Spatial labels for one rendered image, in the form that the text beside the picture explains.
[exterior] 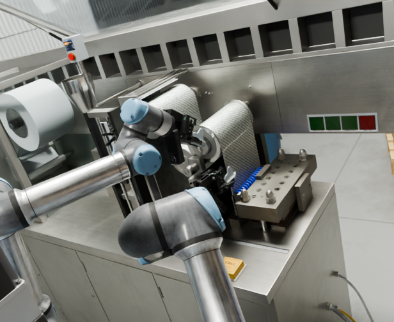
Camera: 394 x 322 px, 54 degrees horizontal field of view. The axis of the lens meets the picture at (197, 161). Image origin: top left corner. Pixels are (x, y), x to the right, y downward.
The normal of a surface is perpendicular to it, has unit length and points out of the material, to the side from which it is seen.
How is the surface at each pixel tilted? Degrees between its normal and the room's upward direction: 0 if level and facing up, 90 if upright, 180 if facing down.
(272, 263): 0
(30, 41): 90
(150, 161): 90
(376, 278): 0
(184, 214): 50
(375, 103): 90
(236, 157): 91
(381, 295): 0
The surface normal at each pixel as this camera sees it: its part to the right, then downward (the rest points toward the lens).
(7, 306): 0.81, 0.03
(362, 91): -0.55, 0.47
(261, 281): -0.25, -0.88
